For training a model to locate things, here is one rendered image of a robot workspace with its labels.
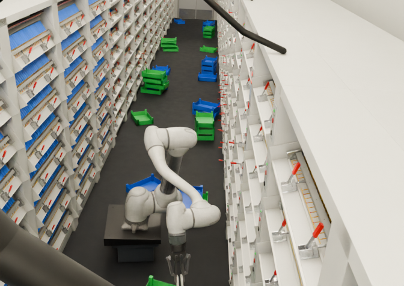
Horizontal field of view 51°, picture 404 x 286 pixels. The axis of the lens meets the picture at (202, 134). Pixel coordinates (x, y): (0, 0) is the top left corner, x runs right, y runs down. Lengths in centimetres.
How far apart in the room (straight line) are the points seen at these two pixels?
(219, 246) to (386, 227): 262
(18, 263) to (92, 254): 303
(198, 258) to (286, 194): 204
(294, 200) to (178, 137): 143
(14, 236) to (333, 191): 62
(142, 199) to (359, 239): 232
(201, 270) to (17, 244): 289
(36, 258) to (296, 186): 105
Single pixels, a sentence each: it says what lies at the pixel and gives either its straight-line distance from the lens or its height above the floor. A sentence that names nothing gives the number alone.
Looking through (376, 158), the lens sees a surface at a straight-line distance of 92.
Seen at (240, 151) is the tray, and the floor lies 90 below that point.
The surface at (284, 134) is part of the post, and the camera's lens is 133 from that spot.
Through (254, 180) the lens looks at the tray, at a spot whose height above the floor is 110.
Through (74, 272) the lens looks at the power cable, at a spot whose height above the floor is 196.
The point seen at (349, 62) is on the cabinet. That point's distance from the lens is 162.
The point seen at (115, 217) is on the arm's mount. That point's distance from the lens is 312.
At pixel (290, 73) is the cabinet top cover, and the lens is 140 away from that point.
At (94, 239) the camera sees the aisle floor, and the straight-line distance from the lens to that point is 337.
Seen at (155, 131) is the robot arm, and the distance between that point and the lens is 251.
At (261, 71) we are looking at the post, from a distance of 199.
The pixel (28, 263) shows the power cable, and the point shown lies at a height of 198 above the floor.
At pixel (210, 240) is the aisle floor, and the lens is 333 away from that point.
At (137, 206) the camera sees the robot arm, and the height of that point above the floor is 44.
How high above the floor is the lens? 212
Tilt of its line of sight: 25 degrees down
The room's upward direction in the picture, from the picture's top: 3 degrees clockwise
